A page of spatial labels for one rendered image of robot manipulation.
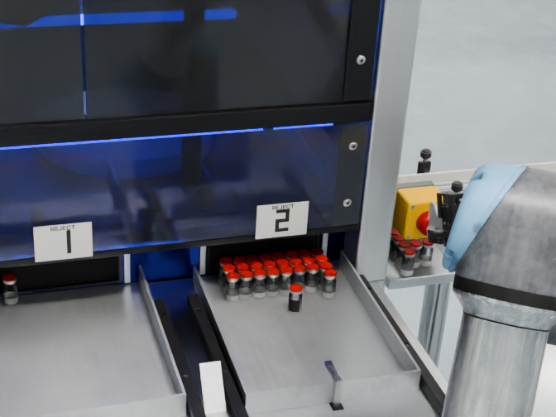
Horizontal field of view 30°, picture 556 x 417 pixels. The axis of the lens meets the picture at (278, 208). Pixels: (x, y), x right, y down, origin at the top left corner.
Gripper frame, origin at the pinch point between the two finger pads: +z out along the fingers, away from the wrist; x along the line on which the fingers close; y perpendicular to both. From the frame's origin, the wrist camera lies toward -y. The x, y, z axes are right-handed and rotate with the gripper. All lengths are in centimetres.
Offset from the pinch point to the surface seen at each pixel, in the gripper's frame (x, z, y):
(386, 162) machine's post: 8.0, -0.6, 12.0
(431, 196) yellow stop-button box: -1.2, 3.3, 5.6
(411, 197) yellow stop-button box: 2.2, 3.7, 5.7
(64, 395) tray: 61, -8, -16
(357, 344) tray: 17.0, -5.9, -15.1
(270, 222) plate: 26.7, 3.0, 3.9
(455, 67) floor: -167, 321, 40
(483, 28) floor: -210, 369, 62
